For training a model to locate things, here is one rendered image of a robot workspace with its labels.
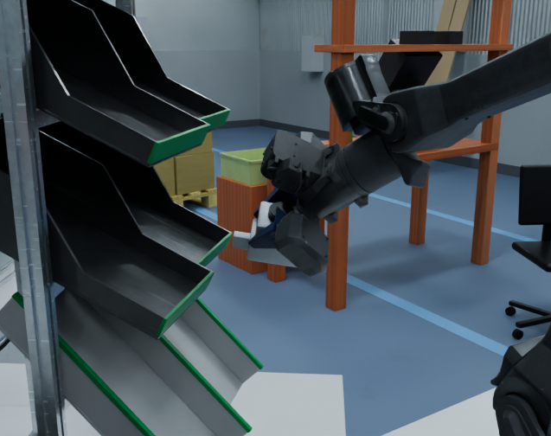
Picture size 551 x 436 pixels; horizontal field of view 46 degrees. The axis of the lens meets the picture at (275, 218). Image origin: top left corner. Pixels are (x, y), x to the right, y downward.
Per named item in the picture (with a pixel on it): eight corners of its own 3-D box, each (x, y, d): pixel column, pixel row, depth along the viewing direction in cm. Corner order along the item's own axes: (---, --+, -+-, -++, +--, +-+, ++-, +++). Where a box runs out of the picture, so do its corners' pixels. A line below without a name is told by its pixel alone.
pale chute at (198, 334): (242, 383, 92) (264, 366, 90) (210, 437, 79) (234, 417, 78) (104, 238, 91) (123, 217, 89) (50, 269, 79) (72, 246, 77)
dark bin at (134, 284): (206, 290, 72) (232, 233, 69) (157, 341, 60) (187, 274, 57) (-6, 173, 75) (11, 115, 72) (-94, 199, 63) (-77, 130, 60)
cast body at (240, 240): (302, 242, 81) (310, 201, 76) (299, 268, 78) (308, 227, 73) (234, 232, 81) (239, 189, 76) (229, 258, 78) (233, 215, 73)
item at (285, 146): (340, 148, 71) (299, 108, 68) (337, 192, 66) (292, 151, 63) (299, 174, 74) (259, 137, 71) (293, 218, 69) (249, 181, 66)
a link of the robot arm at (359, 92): (467, 124, 62) (420, 22, 66) (401, 130, 58) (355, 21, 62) (401, 179, 71) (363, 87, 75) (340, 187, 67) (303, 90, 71)
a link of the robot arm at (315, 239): (376, 135, 77) (344, 99, 74) (377, 248, 64) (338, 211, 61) (322, 167, 82) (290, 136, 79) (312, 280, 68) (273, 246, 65)
